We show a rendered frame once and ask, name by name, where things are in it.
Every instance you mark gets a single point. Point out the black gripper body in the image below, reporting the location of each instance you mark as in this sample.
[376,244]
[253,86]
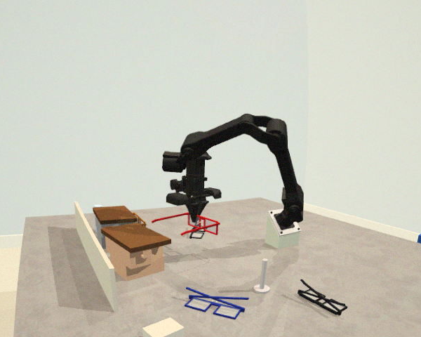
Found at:
[195,191]

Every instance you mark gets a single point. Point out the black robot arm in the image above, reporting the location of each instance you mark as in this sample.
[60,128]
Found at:
[193,154]

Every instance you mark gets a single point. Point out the cream flat panel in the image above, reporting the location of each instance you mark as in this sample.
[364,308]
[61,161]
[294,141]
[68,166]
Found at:
[100,262]

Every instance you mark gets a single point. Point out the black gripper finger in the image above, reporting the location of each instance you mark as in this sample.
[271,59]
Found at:
[192,209]
[202,205]

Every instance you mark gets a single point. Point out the black rectangular glasses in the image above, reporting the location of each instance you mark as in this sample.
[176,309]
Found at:
[314,296]

